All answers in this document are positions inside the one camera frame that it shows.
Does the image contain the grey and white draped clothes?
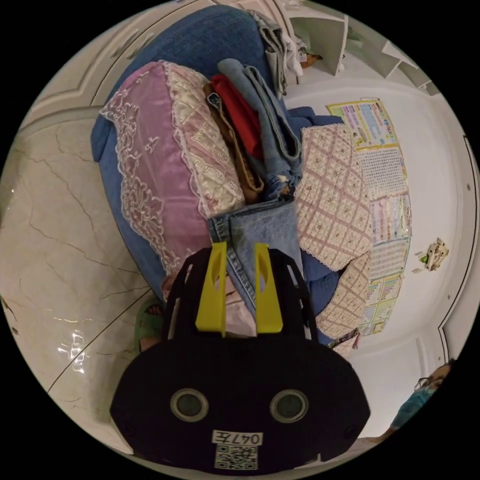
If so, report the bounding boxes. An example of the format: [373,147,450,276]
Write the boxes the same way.
[248,10,305,98]

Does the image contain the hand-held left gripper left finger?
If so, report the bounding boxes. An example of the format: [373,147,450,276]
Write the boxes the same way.
[195,241,229,334]

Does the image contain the blue denim skirt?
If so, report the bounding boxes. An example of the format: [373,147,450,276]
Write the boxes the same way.
[208,197,305,314]

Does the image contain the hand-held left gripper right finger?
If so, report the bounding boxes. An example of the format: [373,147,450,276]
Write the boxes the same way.
[254,242,284,335]

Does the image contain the pile of clothes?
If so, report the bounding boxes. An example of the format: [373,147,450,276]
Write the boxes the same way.
[203,58,305,206]

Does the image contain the white wall shelf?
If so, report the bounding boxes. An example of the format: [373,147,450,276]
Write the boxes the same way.
[288,14,436,97]

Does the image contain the person's body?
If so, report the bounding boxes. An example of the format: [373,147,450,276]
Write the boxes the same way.
[134,299,460,440]

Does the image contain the small quilted checked cushion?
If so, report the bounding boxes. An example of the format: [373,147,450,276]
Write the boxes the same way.
[314,253,373,339]

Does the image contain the large quilted checked cushion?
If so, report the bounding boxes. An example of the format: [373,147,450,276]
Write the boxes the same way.
[293,122,375,272]

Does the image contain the blue sofa with lace covers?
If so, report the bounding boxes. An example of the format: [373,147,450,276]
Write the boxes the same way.
[89,3,375,352]

